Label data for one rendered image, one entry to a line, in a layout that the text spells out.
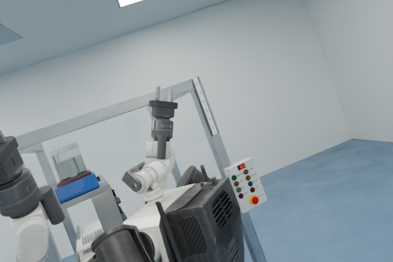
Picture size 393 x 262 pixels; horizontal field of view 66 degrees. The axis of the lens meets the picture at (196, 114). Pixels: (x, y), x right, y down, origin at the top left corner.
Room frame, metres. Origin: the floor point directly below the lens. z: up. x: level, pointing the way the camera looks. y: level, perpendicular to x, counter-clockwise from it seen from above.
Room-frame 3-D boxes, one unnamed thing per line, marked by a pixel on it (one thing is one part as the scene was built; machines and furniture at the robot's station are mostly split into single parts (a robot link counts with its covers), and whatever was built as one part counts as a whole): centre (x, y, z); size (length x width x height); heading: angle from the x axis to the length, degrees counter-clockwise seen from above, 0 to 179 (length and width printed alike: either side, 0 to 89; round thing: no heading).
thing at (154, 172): (0.92, 0.20, 1.29); 0.10 x 0.07 x 0.09; 152
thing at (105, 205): (1.62, 0.63, 1.11); 0.22 x 0.11 x 0.20; 22
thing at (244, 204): (1.70, -0.12, 0.94); 0.17 x 0.06 x 0.26; 112
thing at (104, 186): (1.75, 0.83, 1.22); 0.62 x 0.38 x 0.04; 22
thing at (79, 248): (2.03, 0.93, 0.86); 0.25 x 0.24 x 0.02; 112
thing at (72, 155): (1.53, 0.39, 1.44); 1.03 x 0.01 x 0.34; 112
